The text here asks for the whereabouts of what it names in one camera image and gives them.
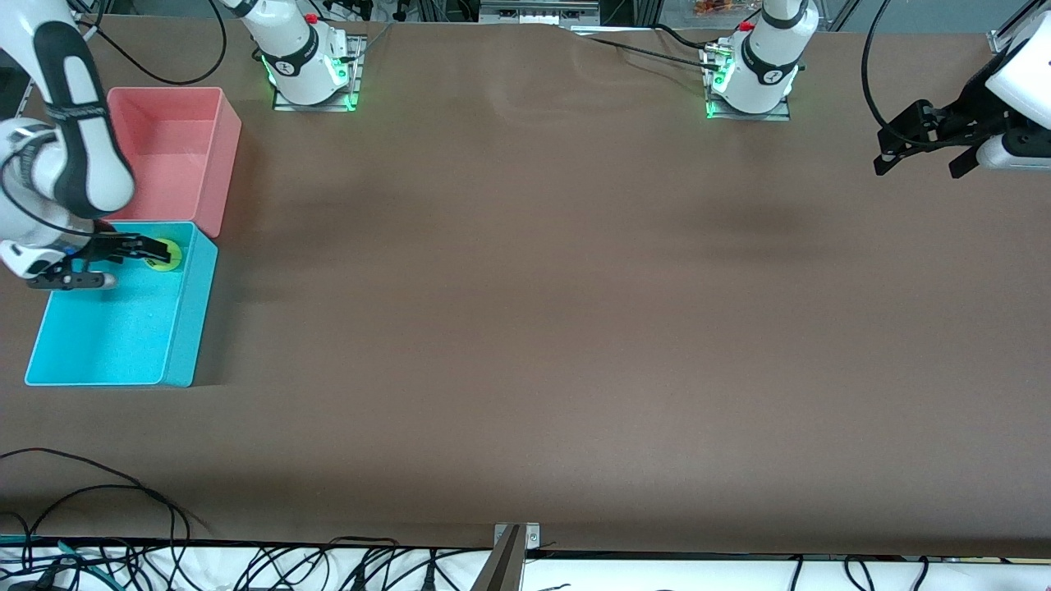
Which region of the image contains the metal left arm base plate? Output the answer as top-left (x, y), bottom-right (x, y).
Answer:
top-left (706, 41), bottom-right (792, 121)

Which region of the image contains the pink plastic bin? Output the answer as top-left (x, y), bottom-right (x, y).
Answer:
top-left (105, 86), bottom-right (243, 240)

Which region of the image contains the metal table edge bracket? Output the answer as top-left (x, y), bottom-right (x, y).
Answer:
top-left (493, 522), bottom-right (541, 559)

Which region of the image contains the yellow tennis ball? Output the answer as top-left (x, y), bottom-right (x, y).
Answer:
top-left (146, 238), bottom-right (183, 272)

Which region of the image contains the black base power cable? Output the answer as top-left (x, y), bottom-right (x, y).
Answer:
top-left (653, 23), bottom-right (715, 52)
top-left (575, 33), bottom-right (723, 73)

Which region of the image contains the grey camera mast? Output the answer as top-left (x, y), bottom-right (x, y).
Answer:
top-left (470, 525), bottom-right (526, 591)

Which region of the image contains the aluminium frame profile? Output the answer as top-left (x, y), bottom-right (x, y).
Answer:
top-left (988, 0), bottom-right (1048, 55)

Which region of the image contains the black right arm loop cable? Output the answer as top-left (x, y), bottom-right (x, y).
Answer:
top-left (82, 0), bottom-right (228, 86)

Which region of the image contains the grey power strip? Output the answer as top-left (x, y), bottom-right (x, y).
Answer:
top-left (479, 0), bottom-right (601, 25)

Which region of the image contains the blue plastic bin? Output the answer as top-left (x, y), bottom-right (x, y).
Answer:
top-left (25, 221), bottom-right (219, 388)

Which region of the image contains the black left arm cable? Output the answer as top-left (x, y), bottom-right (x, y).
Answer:
top-left (860, 0), bottom-right (937, 153)

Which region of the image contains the long black table cable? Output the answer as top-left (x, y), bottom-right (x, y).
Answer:
top-left (0, 447), bottom-right (210, 538)

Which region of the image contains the arched black table cable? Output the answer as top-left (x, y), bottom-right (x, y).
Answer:
top-left (21, 484), bottom-right (181, 567)

